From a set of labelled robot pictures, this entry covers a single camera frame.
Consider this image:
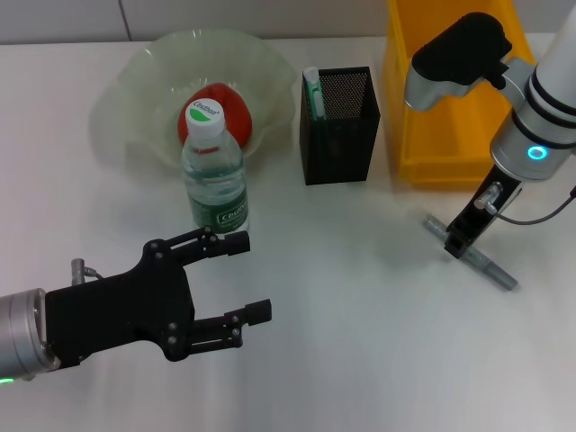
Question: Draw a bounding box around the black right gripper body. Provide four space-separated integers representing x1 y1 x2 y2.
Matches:
449 166 523 247

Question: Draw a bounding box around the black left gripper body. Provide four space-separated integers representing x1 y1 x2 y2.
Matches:
44 240 195 368

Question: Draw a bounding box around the grey marker pen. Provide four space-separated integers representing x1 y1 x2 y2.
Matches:
422 214 520 292

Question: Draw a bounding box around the clear green-label water bottle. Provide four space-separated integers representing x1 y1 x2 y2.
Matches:
181 97 251 239

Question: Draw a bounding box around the red orange fruit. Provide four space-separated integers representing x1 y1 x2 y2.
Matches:
177 82 253 152

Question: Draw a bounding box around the mint green utility knife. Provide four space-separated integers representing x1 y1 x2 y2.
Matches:
301 66 332 136

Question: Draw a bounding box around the black mesh pen holder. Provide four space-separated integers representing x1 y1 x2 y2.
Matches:
299 66 382 186

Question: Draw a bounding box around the pale green glass fruit plate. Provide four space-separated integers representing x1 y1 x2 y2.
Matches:
89 27 296 176

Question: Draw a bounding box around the yellow plastic storage bin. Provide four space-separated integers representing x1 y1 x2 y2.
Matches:
382 0 536 189

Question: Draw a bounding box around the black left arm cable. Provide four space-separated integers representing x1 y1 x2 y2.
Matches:
69 257 107 287

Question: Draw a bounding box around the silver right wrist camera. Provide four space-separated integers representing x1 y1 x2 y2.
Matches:
403 12 515 112

